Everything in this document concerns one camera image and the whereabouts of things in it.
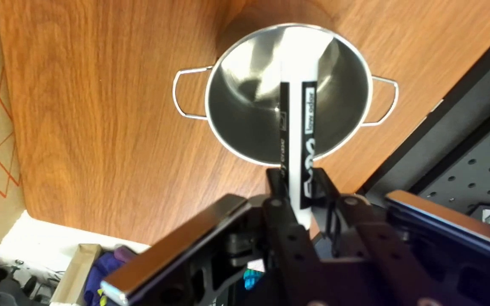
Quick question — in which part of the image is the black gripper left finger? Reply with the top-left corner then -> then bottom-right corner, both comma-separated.
99,168 -> 337,306

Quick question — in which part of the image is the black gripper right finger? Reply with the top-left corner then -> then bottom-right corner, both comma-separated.
311,167 -> 490,306

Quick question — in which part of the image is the white black label marker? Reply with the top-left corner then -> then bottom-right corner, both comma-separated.
279,80 -> 321,230

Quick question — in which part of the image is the silver steel pot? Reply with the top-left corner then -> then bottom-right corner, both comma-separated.
170,22 -> 401,170

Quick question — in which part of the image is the black perforated breadboard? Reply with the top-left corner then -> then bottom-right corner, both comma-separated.
356,21 -> 490,230

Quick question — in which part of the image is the purple bag yellow logo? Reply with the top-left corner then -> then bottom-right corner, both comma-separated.
83,243 -> 146,306

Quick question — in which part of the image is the small open cardboard box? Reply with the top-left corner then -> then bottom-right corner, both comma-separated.
48,242 -> 104,306

